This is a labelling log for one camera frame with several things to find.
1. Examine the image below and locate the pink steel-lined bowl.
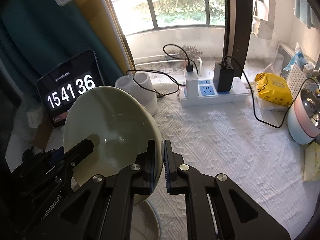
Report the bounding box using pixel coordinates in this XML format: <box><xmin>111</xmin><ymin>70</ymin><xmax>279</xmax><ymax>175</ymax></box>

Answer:
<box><xmin>293</xmin><ymin>88</ymin><xmax>319</xmax><ymax>138</ymax></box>

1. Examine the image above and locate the cream green bowl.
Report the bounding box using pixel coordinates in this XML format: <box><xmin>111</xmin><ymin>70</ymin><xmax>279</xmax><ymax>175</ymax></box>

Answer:
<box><xmin>63</xmin><ymin>86</ymin><xmax>164</xmax><ymax>207</ymax></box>

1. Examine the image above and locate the small white box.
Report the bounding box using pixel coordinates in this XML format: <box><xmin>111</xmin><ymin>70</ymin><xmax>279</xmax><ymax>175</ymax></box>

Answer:
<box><xmin>27</xmin><ymin>107</ymin><xmax>43</xmax><ymax>128</ymax></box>

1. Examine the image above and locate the cream plate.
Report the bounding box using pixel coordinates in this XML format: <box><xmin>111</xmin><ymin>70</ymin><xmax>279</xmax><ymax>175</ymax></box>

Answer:
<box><xmin>130</xmin><ymin>200</ymin><xmax>161</xmax><ymax>240</ymax></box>

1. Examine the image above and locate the yellow wet wipes pack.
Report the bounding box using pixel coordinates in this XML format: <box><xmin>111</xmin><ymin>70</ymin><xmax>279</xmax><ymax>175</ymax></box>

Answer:
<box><xmin>253</xmin><ymin>73</ymin><xmax>293</xmax><ymax>112</ymax></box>

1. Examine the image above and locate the white power strip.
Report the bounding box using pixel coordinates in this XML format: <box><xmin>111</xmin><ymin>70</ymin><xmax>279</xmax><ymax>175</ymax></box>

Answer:
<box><xmin>178</xmin><ymin>77</ymin><xmax>249</xmax><ymax>107</ymax></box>

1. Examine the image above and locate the white perforated basket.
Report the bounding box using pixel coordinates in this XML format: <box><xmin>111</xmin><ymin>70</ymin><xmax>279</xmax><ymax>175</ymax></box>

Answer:
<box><xmin>286</xmin><ymin>64</ymin><xmax>306</xmax><ymax>97</ymax></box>

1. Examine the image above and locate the light blue bowl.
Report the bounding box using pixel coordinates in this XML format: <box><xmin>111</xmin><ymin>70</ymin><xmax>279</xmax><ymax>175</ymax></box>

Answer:
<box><xmin>287</xmin><ymin>107</ymin><xmax>314</xmax><ymax>145</ymax></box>

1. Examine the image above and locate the hanging teal towel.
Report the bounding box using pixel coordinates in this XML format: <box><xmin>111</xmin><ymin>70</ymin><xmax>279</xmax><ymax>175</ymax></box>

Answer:
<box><xmin>294</xmin><ymin>0</ymin><xmax>319</xmax><ymax>29</ymax></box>

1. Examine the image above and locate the white desk lamp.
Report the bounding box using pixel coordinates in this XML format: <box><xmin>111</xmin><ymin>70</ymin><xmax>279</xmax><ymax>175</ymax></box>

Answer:
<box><xmin>55</xmin><ymin>0</ymin><xmax>158</xmax><ymax>115</ymax></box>

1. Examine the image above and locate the white textured tablecloth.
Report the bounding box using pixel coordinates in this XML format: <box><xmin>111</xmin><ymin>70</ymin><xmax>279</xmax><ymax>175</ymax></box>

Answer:
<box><xmin>154</xmin><ymin>95</ymin><xmax>319</xmax><ymax>239</ymax></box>

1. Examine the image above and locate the white charger adapter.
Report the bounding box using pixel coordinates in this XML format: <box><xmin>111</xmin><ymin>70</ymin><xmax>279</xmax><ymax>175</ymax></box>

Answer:
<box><xmin>183</xmin><ymin>69</ymin><xmax>199</xmax><ymax>99</ymax></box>

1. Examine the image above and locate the yellow tissue pack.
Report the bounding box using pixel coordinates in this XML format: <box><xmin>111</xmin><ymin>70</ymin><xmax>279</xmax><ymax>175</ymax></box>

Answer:
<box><xmin>303</xmin><ymin>141</ymin><xmax>320</xmax><ymax>181</ymax></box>

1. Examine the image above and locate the tablet showing clock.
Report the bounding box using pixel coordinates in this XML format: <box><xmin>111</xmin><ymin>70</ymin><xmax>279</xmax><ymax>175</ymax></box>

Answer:
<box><xmin>37</xmin><ymin>49</ymin><xmax>105</xmax><ymax>128</ymax></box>

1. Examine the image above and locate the black charger brick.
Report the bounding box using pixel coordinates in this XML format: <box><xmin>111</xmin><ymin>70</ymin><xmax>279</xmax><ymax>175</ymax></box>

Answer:
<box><xmin>213</xmin><ymin>61</ymin><xmax>235</xmax><ymax>93</ymax></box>

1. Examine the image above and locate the black charger cable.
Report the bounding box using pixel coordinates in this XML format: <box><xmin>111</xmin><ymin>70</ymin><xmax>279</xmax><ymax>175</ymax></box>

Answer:
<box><xmin>222</xmin><ymin>55</ymin><xmax>320</xmax><ymax>129</ymax></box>

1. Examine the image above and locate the cardboard box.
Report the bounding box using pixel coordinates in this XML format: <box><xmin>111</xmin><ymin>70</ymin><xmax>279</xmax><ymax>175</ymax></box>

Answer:
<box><xmin>30</xmin><ymin>113</ymin><xmax>53</xmax><ymax>150</ymax></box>

